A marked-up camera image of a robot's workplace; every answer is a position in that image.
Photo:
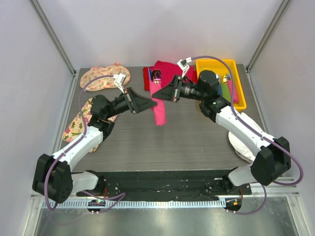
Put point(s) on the iridescent purple knife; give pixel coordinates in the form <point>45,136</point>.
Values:
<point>150,74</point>

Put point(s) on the yellow plastic bin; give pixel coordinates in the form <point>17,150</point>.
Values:
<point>219,68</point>

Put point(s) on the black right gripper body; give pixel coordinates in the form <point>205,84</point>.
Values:
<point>190,90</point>

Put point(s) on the floral fabric pouch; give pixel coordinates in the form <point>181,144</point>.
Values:
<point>106,82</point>

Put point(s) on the floral pattern tray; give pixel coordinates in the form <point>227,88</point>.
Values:
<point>86,125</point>

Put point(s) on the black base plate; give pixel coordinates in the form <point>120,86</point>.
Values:
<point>165,186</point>

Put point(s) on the white cloth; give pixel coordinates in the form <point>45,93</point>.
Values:
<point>240,148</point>

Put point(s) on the stack of red napkins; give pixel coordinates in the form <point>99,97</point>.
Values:
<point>168,71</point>

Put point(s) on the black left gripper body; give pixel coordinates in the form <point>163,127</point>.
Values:
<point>120,104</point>

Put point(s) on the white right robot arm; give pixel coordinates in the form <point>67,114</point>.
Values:
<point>271,155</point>

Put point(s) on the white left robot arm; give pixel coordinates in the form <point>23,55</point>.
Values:
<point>53,177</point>

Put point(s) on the iridescent spoon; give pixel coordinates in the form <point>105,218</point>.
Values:
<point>156,76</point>

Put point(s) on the blue napkin cutlery roll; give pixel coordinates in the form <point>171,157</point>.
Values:
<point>219,86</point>

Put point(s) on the pink paper napkin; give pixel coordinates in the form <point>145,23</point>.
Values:
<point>159,109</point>

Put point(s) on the aluminium frame rail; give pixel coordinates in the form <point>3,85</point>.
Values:
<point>61,190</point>

